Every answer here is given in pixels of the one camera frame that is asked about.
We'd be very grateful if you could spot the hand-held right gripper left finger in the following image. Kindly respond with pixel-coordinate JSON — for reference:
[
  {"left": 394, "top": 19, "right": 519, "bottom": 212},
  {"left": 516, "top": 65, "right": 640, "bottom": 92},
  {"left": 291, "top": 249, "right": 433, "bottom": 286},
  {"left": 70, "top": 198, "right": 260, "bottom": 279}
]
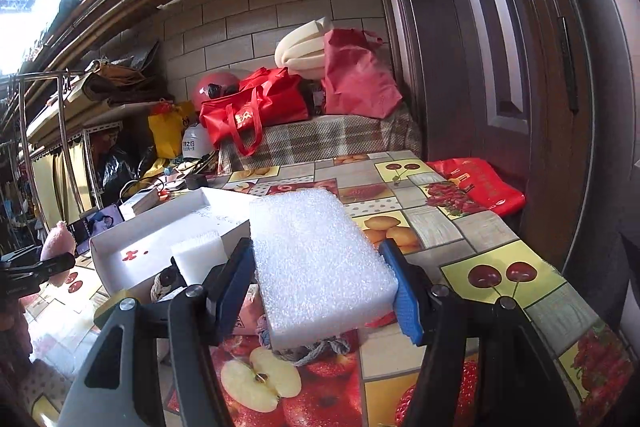
[{"left": 59, "top": 237, "right": 257, "bottom": 427}]

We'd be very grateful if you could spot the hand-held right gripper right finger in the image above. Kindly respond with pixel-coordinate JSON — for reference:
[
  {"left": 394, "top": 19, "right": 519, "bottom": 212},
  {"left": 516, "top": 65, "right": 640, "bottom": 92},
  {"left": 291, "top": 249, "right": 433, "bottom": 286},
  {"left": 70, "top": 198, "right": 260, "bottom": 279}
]
[{"left": 377, "top": 239, "right": 581, "bottom": 427}]

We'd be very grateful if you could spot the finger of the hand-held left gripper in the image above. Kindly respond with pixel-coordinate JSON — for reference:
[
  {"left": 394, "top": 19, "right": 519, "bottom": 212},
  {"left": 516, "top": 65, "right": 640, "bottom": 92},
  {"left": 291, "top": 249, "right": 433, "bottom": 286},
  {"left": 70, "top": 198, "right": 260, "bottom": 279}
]
[{"left": 0, "top": 252, "right": 76, "bottom": 295}]

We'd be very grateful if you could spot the pink plush toy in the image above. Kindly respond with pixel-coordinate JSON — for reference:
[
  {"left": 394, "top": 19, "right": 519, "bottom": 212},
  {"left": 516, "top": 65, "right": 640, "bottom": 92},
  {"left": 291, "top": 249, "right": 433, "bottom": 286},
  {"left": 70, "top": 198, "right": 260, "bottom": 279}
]
[{"left": 40, "top": 221, "right": 77, "bottom": 288}]

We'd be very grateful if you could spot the beige knotted rope toy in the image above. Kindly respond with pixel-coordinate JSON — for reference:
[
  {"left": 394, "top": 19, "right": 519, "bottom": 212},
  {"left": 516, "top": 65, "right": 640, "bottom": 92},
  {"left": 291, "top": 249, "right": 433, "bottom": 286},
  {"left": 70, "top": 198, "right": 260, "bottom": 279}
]
[{"left": 150, "top": 268, "right": 185, "bottom": 304}]

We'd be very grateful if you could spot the large white foam slab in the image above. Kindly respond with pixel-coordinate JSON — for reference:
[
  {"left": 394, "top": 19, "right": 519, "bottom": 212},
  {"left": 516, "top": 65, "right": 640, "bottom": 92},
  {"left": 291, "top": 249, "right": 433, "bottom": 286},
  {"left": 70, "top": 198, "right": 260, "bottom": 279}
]
[{"left": 249, "top": 188, "right": 401, "bottom": 350}]

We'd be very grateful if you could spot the white cardboard box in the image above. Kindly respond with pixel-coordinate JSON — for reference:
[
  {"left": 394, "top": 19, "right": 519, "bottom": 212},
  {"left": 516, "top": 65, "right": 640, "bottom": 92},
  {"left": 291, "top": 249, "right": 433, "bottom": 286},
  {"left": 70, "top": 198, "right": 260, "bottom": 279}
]
[{"left": 89, "top": 187, "right": 253, "bottom": 303}]

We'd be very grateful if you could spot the dark blue knotted rope toy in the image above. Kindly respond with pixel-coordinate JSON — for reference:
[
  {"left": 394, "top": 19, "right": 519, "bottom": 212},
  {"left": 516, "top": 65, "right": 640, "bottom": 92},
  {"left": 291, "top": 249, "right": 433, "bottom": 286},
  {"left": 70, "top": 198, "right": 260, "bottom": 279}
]
[{"left": 256, "top": 324, "right": 361, "bottom": 367}]

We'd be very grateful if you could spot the pink printed packet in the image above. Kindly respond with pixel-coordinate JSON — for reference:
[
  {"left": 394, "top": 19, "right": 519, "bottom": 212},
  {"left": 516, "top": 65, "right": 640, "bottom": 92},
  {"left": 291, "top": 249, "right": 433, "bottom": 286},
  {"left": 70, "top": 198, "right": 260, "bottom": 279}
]
[{"left": 234, "top": 284, "right": 268, "bottom": 335}]

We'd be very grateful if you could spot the small white foam block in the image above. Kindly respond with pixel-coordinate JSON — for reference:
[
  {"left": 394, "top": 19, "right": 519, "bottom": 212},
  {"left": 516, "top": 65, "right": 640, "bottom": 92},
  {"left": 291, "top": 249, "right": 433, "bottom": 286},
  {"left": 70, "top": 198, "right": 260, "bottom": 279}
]
[{"left": 171, "top": 231, "right": 228, "bottom": 283}]

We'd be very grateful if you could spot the fruit print tablecloth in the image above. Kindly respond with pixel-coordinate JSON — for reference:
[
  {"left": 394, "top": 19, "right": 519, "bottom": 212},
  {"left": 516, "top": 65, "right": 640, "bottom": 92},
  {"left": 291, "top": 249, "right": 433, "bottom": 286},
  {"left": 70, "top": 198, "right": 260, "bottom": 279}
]
[{"left": 20, "top": 149, "right": 636, "bottom": 427}]

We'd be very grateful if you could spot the yellow curtain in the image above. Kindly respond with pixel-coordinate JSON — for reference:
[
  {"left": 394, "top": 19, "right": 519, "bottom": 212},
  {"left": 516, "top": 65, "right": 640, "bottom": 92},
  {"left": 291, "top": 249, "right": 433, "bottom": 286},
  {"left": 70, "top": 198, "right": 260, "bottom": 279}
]
[{"left": 30, "top": 142, "right": 96, "bottom": 228}]

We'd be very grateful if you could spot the black plastic bag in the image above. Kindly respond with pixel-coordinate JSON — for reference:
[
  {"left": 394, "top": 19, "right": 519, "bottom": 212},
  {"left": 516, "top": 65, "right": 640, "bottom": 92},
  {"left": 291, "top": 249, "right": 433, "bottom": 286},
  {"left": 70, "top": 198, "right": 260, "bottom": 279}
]
[{"left": 97, "top": 144, "right": 151, "bottom": 202}]

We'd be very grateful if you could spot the red plastic bag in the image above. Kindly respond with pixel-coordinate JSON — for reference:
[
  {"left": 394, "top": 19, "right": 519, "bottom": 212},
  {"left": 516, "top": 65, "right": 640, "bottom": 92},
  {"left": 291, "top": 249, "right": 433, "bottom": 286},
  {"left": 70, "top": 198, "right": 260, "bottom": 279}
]
[{"left": 427, "top": 158, "right": 527, "bottom": 218}]

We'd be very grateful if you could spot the white helmet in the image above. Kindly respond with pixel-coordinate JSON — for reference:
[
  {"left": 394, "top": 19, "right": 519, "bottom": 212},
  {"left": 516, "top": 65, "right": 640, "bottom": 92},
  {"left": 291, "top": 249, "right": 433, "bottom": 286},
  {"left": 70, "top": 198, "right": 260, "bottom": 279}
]
[{"left": 181, "top": 123, "right": 217, "bottom": 158}]

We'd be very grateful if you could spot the steel pipe rack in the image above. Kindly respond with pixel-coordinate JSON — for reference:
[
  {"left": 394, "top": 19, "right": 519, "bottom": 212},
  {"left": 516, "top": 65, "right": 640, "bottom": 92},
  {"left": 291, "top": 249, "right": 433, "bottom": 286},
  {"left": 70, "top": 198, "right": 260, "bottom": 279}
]
[{"left": 17, "top": 69, "right": 83, "bottom": 212}]

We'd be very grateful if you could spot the white metal shelf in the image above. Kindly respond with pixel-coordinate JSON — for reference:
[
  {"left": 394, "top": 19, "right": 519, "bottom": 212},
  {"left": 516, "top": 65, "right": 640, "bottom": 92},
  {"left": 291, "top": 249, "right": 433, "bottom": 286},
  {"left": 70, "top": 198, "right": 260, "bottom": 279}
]
[{"left": 25, "top": 99, "right": 168, "bottom": 218}]

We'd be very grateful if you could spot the yellow bag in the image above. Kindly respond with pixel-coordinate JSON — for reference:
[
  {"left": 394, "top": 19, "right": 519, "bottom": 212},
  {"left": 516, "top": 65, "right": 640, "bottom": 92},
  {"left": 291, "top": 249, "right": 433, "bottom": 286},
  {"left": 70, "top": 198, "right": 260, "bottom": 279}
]
[{"left": 147, "top": 101, "right": 195, "bottom": 158}]

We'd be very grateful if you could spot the plaid blanket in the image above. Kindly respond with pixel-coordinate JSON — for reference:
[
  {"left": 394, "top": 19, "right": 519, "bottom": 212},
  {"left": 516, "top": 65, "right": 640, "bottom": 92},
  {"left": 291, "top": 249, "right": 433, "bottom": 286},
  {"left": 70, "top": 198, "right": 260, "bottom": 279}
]
[{"left": 217, "top": 107, "right": 423, "bottom": 175}]

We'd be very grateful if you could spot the red tote bag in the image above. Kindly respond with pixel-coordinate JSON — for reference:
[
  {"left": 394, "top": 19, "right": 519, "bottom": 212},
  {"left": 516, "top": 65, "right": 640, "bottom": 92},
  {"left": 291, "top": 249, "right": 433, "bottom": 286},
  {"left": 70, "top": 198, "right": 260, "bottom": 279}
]
[{"left": 199, "top": 67, "right": 310, "bottom": 158}]

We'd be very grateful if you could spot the folded cardboard stack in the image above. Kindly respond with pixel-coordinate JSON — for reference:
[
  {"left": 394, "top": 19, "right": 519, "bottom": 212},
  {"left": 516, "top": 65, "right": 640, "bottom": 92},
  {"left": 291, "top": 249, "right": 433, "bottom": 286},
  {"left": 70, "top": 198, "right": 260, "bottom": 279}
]
[{"left": 50, "top": 42, "right": 166, "bottom": 108}]

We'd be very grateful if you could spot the pink helmet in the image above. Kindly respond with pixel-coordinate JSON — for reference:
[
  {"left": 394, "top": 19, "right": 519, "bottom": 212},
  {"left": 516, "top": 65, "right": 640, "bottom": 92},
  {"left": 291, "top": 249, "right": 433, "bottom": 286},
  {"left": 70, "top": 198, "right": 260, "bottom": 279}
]
[{"left": 192, "top": 72, "right": 242, "bottom": 108}]

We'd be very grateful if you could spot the red non-woven bag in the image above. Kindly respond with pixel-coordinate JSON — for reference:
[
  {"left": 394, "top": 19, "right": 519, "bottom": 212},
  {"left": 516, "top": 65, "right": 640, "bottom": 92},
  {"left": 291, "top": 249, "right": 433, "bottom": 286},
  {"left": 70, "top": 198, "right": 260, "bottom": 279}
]
[{"left": 320, "top": 28, "right": 403, "bottom": 118}]

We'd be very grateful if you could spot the rolled cream foam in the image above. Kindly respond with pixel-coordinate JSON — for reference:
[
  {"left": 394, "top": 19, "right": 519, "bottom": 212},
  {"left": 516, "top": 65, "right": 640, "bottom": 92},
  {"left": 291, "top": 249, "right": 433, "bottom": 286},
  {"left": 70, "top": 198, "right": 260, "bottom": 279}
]
[{"left": 274, "top": 16, "right": 337, "bottom": 80}]

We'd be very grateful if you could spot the dark brown door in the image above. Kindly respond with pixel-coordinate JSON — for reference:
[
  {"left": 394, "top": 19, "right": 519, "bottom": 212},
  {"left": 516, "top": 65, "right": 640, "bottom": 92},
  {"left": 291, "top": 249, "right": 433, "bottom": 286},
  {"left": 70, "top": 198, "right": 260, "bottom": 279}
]
[{"left": 370, "top": 0, "right": 601, "bottom": 278}]

